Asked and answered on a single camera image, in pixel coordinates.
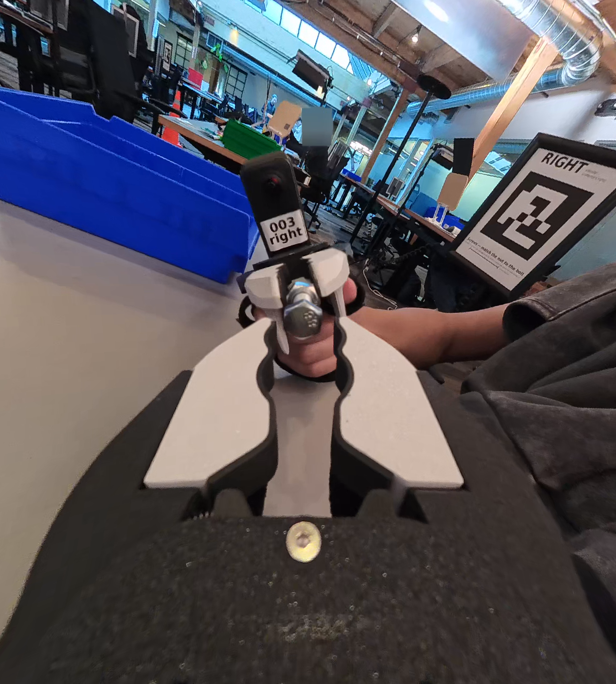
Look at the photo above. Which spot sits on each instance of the silver ceiling air duct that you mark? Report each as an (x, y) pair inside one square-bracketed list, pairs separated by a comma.
[(569, 48)]

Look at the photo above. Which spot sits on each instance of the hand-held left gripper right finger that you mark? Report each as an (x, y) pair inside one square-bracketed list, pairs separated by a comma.
[(393, 422)]

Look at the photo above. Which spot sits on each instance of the blue plastic bin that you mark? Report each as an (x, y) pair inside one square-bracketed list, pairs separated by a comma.
[(99, 176)]

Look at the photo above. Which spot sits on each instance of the grey desk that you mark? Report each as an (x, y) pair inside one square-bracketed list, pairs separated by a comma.
[(46, 347)]

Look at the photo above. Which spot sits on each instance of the wooden work table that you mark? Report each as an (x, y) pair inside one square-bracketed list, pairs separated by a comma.
[(196, 133)]

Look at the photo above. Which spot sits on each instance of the person's right hand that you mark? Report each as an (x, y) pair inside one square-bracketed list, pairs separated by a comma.
[(313, 358)]

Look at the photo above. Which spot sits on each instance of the wooden board stand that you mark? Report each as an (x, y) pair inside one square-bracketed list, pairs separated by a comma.
[(452, 189), (284, 117)]

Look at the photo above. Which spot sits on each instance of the orange traffic cone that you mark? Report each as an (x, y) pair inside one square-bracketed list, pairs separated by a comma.
[(177, 104)]

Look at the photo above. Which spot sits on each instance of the black light stand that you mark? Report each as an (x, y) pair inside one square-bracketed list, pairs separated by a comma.
[(433, 85)]

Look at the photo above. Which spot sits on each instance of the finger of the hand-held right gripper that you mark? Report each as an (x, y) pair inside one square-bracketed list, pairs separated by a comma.
[(265, 288), (329, 270)]

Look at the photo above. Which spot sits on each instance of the black studio light panel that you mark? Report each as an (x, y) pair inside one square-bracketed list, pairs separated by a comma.
[(310, 69)]

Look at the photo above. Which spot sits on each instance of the black framed marker poster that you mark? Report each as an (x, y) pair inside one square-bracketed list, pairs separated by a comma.
[(532, 213)]

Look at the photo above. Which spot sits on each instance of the black office chair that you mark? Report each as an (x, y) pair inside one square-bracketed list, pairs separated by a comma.
[(110, 64)]

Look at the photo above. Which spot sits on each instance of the stack of green bins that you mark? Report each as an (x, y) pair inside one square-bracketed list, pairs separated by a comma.
[(244, 139)]

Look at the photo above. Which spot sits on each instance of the person's right forearm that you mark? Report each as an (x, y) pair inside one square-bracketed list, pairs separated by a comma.
[(457, 334)]

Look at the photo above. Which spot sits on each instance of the short thick steel bolt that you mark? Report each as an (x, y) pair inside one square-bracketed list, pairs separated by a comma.
[(302, 320)]

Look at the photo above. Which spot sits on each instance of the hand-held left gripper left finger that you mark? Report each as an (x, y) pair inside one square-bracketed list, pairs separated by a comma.
[(217, 422)]

